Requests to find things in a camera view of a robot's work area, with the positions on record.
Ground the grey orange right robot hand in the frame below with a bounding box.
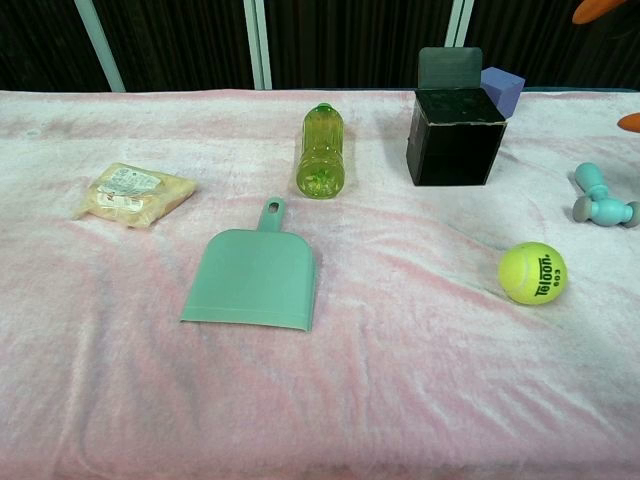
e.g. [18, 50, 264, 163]
[572, 0, 640, 132]

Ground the yellow tennis ball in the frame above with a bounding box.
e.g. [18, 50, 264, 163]
[497, 241, 569, 305]

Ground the black cardboard box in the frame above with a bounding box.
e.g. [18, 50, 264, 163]
[407, 47, 509, 188]

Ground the purple foam cube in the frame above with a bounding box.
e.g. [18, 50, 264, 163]
[480, 66, 526, 120]

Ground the teal toy hammer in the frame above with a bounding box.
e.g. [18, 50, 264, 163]
[571, 162, 640, 226]

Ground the green plastic bottle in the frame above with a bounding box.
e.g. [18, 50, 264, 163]
[295, 102, 348, 200]

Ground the pink fuzzy cloth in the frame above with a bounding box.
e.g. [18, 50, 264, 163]
[0, 87, 640, 480]

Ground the teal plastic dustpan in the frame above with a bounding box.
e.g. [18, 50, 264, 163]
[179, 196, 316, 334]

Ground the yellow snack packet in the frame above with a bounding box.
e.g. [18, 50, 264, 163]
[69, 162, 199, 230]

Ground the white frame post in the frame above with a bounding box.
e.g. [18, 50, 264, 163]
[446, 0, 475, 51]
[243, 0, 274, 91]
[74, 0, 126, 93]

